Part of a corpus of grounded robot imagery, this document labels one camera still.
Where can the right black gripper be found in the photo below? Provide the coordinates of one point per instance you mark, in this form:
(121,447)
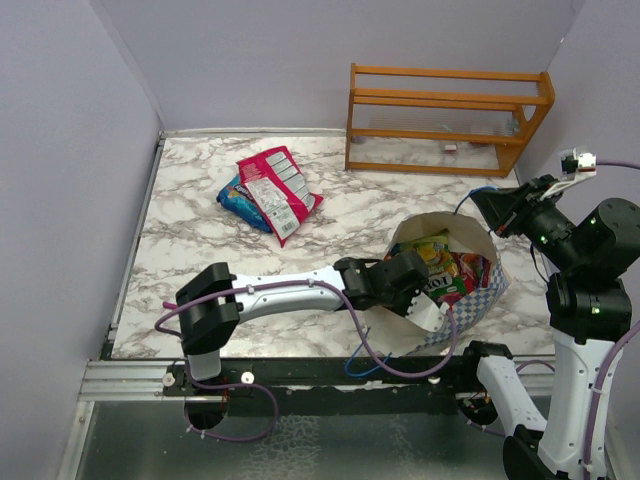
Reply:
(498,204)

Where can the blue checkered paper bag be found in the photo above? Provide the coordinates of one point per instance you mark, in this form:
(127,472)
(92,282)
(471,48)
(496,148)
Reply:
(392,335)

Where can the red snack bag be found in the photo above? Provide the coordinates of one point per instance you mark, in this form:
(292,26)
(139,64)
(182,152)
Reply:
(279,189)

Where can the blue snack bag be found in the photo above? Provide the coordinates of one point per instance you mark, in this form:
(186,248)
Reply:
(236,198)

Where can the purple snack bag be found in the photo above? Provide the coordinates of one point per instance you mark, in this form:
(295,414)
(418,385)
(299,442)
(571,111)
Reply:
(472,273)

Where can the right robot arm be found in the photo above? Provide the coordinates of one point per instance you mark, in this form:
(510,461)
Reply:
(590,315)

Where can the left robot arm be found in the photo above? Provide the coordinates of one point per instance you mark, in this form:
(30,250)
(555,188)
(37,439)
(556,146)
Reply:
(397,284)

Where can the green Fox's candy bag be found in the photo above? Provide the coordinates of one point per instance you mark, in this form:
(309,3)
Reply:
(444,283)

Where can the wooden rack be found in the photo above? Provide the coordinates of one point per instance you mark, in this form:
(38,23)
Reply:
(399,119)

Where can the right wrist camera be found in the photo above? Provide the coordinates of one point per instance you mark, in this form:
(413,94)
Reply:
(577,165)

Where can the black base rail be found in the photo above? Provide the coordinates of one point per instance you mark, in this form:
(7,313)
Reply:
(330,386)

